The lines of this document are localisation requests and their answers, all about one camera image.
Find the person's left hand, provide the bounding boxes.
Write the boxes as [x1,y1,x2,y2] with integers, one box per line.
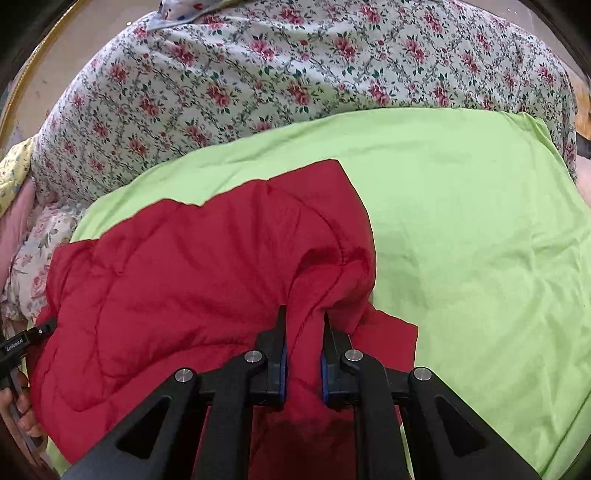
[0,371,47,439]

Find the pink pillow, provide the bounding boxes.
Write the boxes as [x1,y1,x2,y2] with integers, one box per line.
[0,180,40,287]

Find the light green bed sheet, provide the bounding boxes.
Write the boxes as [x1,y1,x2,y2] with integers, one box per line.
[46,108,591,480]

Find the pale floral ruffled pillowcase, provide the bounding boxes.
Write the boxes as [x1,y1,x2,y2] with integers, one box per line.
[0,200,90,324]

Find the red quilted puffer jacket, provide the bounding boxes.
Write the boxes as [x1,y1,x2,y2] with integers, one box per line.
[28,159,419,480]

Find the yellow floral pillow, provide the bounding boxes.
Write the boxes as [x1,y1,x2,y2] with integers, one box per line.
[0,138,35,215]

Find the grey spotted cloth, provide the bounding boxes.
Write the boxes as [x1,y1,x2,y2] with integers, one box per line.
[148,0,222,31]

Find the gold picture frame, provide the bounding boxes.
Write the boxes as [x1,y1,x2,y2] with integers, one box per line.
[0,0,95,139]

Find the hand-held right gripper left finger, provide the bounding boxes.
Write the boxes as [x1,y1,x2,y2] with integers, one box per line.
[60,305,289,480]

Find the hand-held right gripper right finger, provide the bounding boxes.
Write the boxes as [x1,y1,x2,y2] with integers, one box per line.
[320,311,543,480]

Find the rose print floral duvet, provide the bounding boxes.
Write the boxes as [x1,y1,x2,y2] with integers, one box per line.
[30,0,580,217]

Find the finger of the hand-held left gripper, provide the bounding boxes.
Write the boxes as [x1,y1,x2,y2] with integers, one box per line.
[28,318,58,343]

